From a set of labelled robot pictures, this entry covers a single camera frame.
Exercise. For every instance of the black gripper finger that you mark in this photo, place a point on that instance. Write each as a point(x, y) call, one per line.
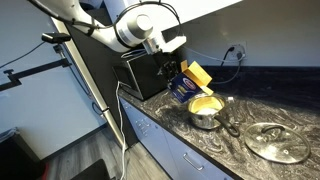
point(163, 71)
point(172, 70)

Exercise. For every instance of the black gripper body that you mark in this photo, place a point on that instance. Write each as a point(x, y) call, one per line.
point(165, 60)

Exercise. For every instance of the blue pasta box yellow flaps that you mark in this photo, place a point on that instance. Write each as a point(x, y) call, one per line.
point(188, 85)

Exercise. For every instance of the silver black microwave oven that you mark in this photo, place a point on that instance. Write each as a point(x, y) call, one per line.
point(140, 80)

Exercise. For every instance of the black tall refrigerator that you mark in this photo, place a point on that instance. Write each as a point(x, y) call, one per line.
point(90, 60)

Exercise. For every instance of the grey base cabinet drawers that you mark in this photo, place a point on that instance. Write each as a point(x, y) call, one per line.
point(160, 146)

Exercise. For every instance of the black floor object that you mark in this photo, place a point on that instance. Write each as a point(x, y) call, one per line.
point(93, 170)

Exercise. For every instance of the metal spoon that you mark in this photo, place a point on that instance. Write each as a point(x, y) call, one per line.
point(276, 143)

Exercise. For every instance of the black bin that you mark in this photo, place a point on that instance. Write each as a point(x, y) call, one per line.
point(16, 160)

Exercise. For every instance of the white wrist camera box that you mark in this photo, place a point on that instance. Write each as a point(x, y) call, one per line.
point(174, 43)

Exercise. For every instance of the white upper wall cabinet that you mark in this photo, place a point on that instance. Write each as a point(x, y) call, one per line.
point(200, 13)

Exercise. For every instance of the white wall power outlet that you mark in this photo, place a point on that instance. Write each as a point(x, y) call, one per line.
point(238, 50)

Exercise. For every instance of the silver metal post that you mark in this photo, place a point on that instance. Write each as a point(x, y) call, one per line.
point(100, 103)

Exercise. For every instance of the black exterior camera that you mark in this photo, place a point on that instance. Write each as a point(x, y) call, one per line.
point(56, 37)

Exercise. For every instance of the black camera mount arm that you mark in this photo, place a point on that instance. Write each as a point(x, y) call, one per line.
point(33, 70)

